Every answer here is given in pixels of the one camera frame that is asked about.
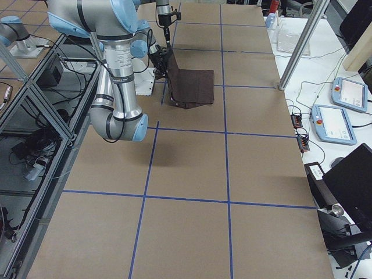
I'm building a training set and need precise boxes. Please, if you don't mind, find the small electronics board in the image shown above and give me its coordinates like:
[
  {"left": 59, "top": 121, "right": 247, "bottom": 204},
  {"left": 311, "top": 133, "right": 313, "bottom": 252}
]
[{"left": 291, "top": 113, "right": 303, "bottom": 128}]

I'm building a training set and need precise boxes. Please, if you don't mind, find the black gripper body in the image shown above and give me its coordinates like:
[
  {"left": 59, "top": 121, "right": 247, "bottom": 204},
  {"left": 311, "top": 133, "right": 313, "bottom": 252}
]
[
  {"left": 158, "top": 13, "right": 172, "bottom": 28},
  {"left": 151, "top": 52, "right": 169, "bottom": 76}
]

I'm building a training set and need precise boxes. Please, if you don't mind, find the dark brown t-shirt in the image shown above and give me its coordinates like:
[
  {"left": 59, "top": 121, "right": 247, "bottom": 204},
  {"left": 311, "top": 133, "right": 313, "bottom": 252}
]
[{"left": 168, "top": 54, "right": 214, "bottom": 109}]

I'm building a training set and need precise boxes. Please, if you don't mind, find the aluminium frame rack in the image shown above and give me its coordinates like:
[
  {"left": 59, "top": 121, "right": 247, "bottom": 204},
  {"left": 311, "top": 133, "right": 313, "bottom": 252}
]
[{"left": 1, "top": 35, "right": 100, "bottom": 278}]

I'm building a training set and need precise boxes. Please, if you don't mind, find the clear plastic bag sheet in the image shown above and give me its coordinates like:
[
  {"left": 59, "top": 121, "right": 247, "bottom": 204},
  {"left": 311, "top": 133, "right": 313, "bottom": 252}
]
[{"left": 273, "top": 28, "right": 301, "bottom": 53}]

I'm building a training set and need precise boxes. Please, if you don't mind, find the black monitor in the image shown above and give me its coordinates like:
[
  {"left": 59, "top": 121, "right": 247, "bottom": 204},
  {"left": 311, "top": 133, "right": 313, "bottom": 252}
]
[{"left": 323, "top": 143, "right": 371, "bottom": 231}]

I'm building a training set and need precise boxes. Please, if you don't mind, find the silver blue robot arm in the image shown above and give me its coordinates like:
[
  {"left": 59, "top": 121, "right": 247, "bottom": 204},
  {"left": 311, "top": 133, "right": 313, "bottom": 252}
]
[
  {"left": 156, "top": 0, "right": 171, "bottom": 48},
  {"left": 48, "top": 1, "right": 171, "bottom": 142}
]

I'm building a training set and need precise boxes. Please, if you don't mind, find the aluminium frame post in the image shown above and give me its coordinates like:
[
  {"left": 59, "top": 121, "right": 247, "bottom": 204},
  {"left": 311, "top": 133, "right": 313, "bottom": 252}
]
[{"left": 278, "top": 0, "right": 330, "bottom": 91}]

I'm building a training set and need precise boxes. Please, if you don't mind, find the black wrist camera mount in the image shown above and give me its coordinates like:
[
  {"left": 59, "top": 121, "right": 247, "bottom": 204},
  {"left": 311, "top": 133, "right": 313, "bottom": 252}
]
[{"left": 171, "top": 10, "right": 182, "bottom": 21}]

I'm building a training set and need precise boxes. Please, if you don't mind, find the red cylinder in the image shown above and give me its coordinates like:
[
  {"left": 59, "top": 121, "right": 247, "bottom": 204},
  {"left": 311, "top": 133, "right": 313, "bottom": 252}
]
[{"left": 269, "top": 0, "right": 280, "bottom": 13}]

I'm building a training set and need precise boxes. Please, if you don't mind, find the teach pendant tablet far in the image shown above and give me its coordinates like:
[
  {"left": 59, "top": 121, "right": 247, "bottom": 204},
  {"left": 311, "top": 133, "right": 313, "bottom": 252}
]
[{"left": 331, "top": 77, "right": 368, "bottom": 113}]

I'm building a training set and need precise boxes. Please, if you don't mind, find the teach pendant tablet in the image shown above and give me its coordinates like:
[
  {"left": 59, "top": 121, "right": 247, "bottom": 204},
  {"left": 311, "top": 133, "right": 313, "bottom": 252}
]
[
  {"left": 311, "top": 105, "right": 357, "bottom": 145},
  {"left": 331, "top": 77, "right": 368, "bottom": 113}
]

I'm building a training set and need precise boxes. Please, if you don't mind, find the teach pendant tablet near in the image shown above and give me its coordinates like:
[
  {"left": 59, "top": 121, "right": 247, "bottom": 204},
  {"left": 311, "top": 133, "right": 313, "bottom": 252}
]
[{"left": 311, "top": 105, "right": 357, "bottom": 145}]

